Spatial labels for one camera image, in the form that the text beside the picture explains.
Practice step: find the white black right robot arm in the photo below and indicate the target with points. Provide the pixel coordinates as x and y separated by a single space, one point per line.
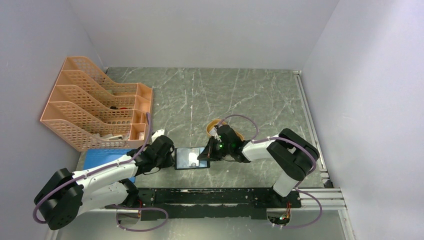
294 155

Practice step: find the orange oval tray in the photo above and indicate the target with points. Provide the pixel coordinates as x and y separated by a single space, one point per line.
211 129

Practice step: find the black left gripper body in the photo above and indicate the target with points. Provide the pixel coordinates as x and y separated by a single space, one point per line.
163 161

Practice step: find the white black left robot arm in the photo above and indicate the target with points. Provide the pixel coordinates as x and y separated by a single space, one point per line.
68 195

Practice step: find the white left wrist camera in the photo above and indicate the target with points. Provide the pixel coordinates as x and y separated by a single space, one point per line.
157 134

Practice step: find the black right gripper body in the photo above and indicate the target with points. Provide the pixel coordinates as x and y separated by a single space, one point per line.
222 149

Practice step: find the black leather card holder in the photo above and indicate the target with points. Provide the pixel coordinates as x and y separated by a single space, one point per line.
186 158

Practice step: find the orange mesh file organizer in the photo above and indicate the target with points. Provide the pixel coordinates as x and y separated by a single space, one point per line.
89 110

